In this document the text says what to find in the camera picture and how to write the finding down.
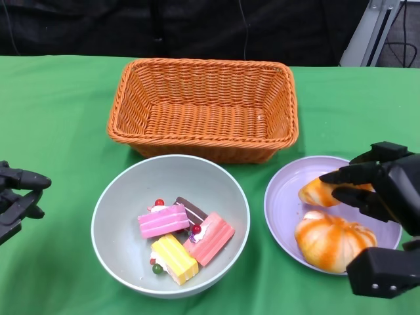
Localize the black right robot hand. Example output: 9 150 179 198
318 141 420 253

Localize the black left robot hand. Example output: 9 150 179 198
0 160 53 245

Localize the oval orange-striped bread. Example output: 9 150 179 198
297 169 375 208

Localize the round orange-striped bread with hole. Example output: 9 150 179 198
294 209 378 273

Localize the magenta cake slice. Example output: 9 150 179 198
136 198 191 240

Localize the grey-green bowl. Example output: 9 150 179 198
91 154 249 299

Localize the yellow cake slice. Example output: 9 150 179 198
150 233 200 286

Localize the chocolate brown cake slice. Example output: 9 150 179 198
173 196 209 224

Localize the salmon pink cake slice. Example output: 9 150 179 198
182 211 236 267

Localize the lilac round plate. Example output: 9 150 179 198
264 156 403 273

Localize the orange wicker basket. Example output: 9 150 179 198
106 58 299 164

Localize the green tablecloth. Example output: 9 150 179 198
0 54 420 315

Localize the black backdrop curtain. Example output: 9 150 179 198
0 0 371 68

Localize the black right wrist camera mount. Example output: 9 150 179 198
346 245 420 300

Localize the aluminium frame post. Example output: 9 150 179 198
337 0 406 68

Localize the black looped floor cable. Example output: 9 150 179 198
383 0 420 69

